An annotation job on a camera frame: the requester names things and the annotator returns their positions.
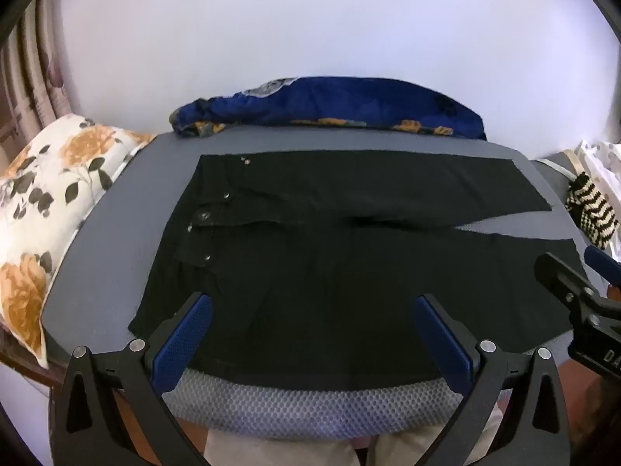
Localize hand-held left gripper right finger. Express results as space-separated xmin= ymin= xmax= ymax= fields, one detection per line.
xmin=412 ymin=294 xmax=573 ymax=466

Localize pale floral curtain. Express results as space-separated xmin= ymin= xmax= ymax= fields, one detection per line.
xmin=0 ymin=0 xmax=78 ymax=166

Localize person's leg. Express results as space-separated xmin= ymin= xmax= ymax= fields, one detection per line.
xmin=366 ymin=405 xmax=505 ymax=466
xmin=204 ymin=417 xmax=362 ymax=466

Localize blue floral blanket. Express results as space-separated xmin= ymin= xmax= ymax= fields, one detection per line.
xmin=169 ymin=76 xmax=487 ymax=141

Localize wooden bed frame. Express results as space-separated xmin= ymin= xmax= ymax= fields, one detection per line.
xmin=0 ymin=325 xmax=54 ymax=389

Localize white floral pillow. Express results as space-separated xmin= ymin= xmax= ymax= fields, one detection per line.
xmin=0 ymin=113 xmax=158 ymax=370

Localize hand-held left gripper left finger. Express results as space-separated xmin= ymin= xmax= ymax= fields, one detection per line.
xmin=49 ymin=291 xmax=214 ymax=466

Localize grey mesh table cover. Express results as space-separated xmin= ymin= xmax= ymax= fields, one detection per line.
xmin=41 ymin=123 xmax=590 ymax=440

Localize black and white striped cloth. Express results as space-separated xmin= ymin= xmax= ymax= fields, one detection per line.
xmin=565 ymin=173 xmax=621 ymax=253

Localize white crumpled cloth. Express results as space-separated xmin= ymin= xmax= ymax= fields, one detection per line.
xmin=575 ymin=140 xmax=621 ymax=263

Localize black pants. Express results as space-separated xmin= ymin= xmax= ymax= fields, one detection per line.
xmin=127 ymin=153 xmax=590 ymax=389

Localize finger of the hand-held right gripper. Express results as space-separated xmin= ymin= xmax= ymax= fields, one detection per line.
xmin=583 ymin=245 xmax=621 ymax=285
xmin=534 ymin=251 xmax=602 ymax=322

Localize person's left leg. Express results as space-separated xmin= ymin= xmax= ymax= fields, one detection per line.
xmin=204 ymin=417 xmax=362 ymax=466

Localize person's right leg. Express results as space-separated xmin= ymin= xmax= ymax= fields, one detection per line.
xmin=366 ymin=405 xmax=505 ymax=466

